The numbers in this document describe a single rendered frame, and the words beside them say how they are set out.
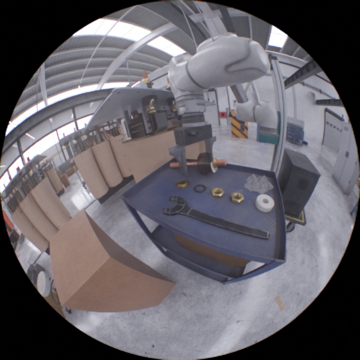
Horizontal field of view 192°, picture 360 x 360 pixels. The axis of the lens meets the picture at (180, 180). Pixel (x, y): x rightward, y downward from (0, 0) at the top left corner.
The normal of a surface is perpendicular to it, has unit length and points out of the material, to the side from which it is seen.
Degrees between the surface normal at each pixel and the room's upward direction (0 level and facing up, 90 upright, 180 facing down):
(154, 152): 90
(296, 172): 90
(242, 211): 0
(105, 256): 0
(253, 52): 104
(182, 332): 0
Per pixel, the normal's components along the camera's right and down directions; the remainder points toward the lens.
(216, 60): -0.71, 0.66
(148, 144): 0.09, 0.52
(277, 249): -0.16, -0.83
